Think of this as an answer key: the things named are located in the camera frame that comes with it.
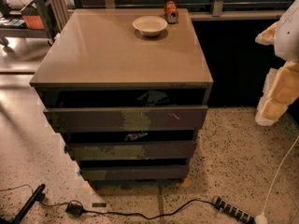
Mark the black power strip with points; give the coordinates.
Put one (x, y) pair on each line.
(232, 211)

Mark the orange soda can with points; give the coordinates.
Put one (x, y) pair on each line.
(170, 12)

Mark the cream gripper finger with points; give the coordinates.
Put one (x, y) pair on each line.
(267, 36)
(280, 89)

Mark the black stand leg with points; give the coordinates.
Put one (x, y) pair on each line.
(37, 196)

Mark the drawer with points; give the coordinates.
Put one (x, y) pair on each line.
(136, 173)
(131, 151)
(126, 119)

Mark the metal cart with items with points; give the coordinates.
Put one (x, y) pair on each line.
(34, 20)

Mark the brown drawer cabinet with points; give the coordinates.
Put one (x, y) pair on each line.
(100, 60)

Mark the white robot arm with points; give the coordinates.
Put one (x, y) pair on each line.
(286, 44)

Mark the white bowl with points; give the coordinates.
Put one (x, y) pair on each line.
(150, 25)

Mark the dark snack bag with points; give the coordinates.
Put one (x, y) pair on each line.
(153, 98)

